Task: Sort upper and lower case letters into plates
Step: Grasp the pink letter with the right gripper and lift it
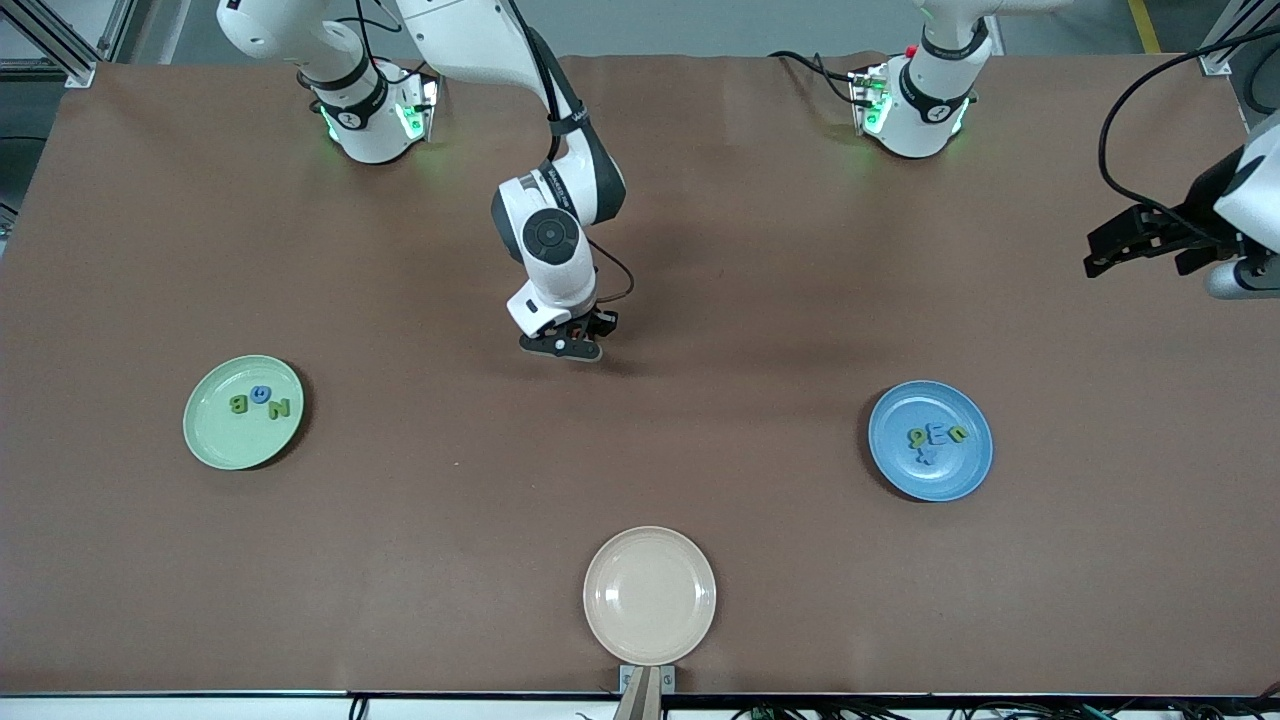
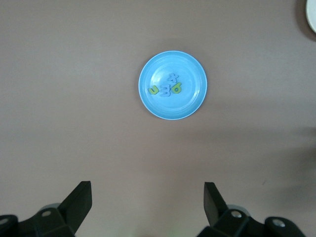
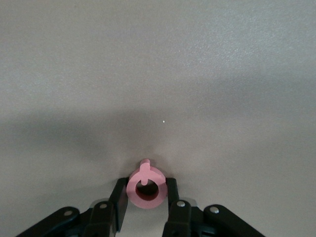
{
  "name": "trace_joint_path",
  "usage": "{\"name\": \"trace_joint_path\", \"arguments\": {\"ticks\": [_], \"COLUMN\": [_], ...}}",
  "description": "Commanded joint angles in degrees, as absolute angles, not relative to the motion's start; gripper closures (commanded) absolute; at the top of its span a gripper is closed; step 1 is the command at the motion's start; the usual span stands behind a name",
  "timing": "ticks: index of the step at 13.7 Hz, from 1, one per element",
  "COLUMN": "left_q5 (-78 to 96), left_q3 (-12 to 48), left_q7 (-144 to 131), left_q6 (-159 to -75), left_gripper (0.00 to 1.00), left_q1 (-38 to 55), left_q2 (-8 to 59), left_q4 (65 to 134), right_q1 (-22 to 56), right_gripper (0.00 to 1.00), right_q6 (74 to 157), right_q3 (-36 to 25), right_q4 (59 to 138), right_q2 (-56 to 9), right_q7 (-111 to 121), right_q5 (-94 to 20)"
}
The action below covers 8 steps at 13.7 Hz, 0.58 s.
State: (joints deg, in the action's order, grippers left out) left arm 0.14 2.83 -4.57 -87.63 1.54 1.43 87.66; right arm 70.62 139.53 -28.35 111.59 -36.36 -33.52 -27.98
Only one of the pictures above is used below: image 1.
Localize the blue plate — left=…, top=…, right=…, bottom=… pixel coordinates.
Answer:
left=867, top=380, right=994, bottom=503

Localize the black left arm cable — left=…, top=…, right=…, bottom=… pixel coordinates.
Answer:
left=1098, top=25, right=1280, bottom=218

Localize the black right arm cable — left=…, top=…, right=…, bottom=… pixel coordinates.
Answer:
left=505, top=0, right=635, bottom=303

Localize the beige plate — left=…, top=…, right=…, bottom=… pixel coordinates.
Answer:
left=583, top=526, right=718, bottom=667

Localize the metal camera pole bracket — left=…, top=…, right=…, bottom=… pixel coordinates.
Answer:
left=617, top=664, right=677, bottom=720

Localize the black base power cable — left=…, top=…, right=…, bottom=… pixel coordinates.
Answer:
left=768, top=48, right=886, bottom=109
left=295, top=20, right=446, bottom=106

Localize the light green plate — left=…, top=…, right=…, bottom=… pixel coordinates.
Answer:
left=182, top=355, right=305, bottom=472

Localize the aluminium frame profile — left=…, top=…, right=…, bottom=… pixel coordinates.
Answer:
left=20, top=0, right=151, bottom=89
left=1200, top=0, right=1280, bottom=76

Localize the white table edge strip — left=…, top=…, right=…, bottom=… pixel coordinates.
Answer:
left=0, top=690, right=1280, bottom=720

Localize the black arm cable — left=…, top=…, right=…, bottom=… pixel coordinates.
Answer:
left=1098, top=25, right=1280, bottom=218
left=505, top=0, right=635, bottom=303

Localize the brown table mat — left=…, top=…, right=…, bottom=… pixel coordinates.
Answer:
left=0, top=52, right=1280, bottom=696

